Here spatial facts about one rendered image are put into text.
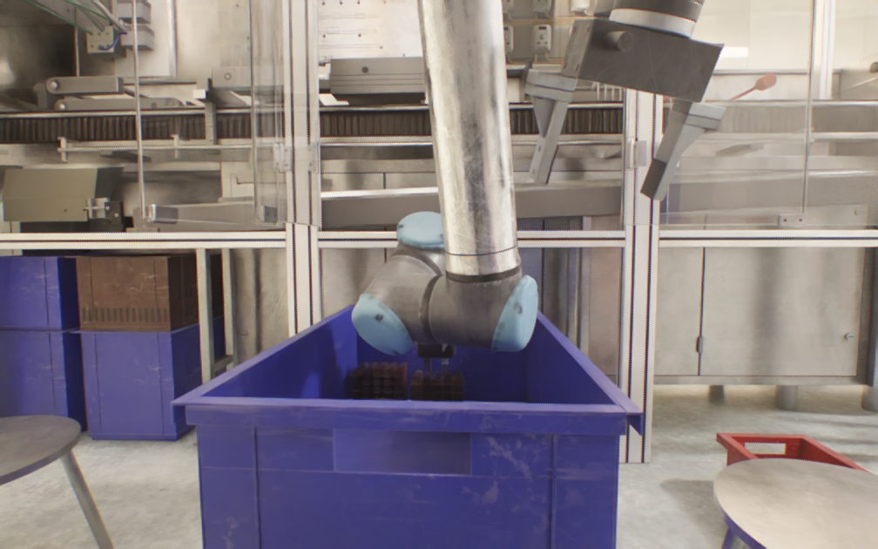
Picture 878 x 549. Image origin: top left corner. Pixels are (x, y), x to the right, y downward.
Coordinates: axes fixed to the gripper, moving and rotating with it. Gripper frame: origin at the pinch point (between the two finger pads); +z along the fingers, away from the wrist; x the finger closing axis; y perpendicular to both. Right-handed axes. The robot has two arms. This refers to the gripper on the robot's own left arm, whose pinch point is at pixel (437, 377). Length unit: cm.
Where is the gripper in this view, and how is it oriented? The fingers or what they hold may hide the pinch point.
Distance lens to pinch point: 91.4
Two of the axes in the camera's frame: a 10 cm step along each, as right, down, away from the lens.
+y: 0.5, -7.0, 7.1
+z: 0.4, 7.2, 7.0
